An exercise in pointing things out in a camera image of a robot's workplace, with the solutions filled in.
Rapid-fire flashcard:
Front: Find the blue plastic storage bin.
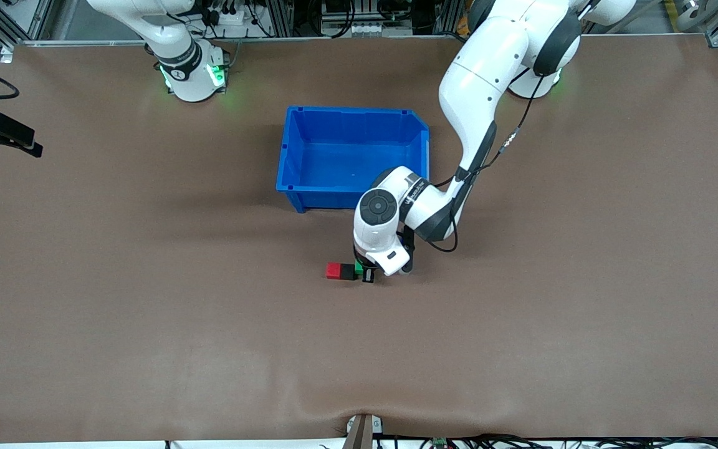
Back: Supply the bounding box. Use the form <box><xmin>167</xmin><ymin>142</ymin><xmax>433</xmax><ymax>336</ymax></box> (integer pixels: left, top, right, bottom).
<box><xmin>275</xmin><ymin>105</ymin><xmax>431</xmax><ymax>214</ymax></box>

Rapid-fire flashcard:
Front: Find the metal table clamp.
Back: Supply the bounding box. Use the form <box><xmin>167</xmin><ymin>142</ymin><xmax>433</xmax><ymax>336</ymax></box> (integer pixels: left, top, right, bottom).
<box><xmin>345</xmin><ymin>413</ymin><xmax>385</xmax><ymax>449</ymax></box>

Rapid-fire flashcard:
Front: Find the white power strip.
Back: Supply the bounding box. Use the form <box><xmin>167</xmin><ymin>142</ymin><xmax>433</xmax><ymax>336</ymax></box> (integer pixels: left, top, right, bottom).
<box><xmin>206</xmin><ymin>6</ymin><xmax>255</xmax><ymax>27</ymax></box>

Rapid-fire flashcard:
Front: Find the brown table mat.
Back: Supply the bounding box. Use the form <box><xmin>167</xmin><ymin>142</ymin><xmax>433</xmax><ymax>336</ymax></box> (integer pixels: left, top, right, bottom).
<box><xmin>0</xmin><ymin>34</ymin><xmax>718</xmax><ymax>445</ymax></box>

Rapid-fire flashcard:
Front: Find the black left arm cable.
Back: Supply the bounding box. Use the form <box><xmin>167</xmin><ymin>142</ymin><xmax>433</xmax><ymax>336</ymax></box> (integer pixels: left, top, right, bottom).
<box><xmin>418</xmin><ymin>69</ymin><xmax>537</xmax><ymax>253</ymax></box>

